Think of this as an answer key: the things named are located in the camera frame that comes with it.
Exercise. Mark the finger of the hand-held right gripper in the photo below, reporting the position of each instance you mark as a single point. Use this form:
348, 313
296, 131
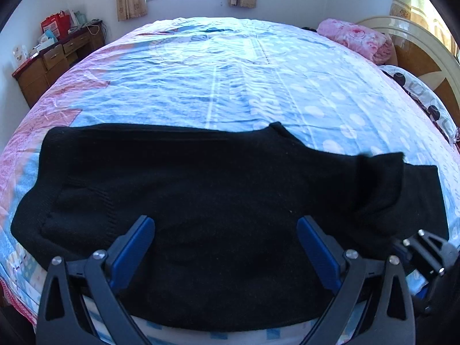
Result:
427, 249
424, 294

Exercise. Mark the blue pink patchwork bed sheet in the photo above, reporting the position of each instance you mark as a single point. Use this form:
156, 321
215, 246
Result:
233, 79

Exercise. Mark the tissue box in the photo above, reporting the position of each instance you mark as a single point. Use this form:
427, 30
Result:
46, 40

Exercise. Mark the white patterned pillow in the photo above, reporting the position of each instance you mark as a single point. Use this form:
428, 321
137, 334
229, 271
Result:
420, 95

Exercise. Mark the brown wooden cabinet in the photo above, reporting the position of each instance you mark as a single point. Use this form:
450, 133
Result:
46, 66

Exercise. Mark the pink floral folded blanket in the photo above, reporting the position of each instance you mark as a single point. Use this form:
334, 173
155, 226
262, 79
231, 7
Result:
355, 37

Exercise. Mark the cream wooden round headboard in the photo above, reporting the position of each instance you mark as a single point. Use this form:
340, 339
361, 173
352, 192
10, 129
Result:
427, 50

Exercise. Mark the black knit sweater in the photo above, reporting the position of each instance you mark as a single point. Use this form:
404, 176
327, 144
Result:
215, 205

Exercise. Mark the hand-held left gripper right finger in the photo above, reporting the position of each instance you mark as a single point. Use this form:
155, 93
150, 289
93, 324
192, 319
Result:
318, 255

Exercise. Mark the red gift bag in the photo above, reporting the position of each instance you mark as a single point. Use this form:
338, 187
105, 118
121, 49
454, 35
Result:
54, 25

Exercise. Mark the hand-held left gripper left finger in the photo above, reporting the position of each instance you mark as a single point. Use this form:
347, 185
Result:
134, 251

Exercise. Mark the white paper bag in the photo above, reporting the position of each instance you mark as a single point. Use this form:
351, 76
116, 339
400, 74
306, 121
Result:
78, 18

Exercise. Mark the small black object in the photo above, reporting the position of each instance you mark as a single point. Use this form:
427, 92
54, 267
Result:
308, 28

